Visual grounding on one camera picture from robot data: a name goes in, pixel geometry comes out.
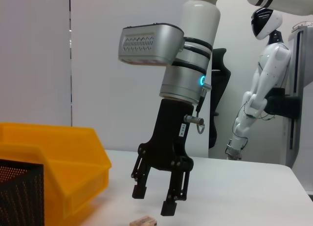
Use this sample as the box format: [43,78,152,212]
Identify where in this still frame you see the black robot mounting bracket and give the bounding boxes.
[268,88,302,119]

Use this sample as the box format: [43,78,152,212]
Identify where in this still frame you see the right gripper connector cable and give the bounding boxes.
[183,82,211,136]

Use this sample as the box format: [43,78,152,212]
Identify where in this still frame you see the small beige eraser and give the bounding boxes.
[129,215,157,226]

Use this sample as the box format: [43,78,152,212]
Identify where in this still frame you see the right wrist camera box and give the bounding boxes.
[118,23,185,67]

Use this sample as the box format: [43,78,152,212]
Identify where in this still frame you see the yellow plastic bin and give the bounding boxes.
[0,122,112,218]

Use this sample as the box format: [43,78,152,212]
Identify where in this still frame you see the white humanoid robot black face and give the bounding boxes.
[224,6,293,161]

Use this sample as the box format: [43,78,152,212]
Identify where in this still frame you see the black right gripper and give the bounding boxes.
[130,98,199,217]

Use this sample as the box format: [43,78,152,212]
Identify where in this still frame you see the black mesh pen holder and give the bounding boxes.
[0,158,45,226]

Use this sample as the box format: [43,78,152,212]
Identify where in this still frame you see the white robot stand frame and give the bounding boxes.
[287,20,313,151]

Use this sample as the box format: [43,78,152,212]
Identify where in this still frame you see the black office chair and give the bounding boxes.
[208,47,232,150]

